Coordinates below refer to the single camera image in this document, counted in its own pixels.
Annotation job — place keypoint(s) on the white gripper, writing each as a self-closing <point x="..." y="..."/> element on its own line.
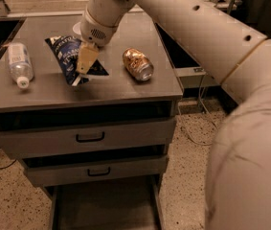
<point x="94" y="32"/>

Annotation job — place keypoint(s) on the blue chip bag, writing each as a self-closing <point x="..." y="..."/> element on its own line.
<point x="66" y="50"/>

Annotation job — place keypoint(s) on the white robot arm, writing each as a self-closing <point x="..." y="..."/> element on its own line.
<point x="238" y="177"/>

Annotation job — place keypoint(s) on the grey drawer cabinet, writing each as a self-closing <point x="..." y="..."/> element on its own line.
<point x="51" y="102"/>

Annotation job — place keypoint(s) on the top grey drawer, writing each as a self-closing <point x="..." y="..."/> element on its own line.
<point x="77" y="139"/>

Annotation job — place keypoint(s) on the grey drawer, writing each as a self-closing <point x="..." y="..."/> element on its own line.
<point x="120" y="204"/>
<point x="77" y="139"/>
<point x="97" y="171"/>

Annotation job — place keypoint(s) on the middle grey drawer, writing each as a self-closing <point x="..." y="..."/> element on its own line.
<point x="97" y="171"/>

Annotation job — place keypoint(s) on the bottom grey drawer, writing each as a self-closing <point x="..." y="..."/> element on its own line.
<point x="120" y="204"/>

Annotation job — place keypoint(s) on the white bowl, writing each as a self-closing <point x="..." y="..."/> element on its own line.
<point x="76" y="29"/>

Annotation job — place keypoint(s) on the gold soda can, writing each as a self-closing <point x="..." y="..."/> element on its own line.
<point x="137" y="64"/>

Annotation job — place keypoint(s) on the clear plastic water bottle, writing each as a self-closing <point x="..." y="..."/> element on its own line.
<point x="20" y="67"/>

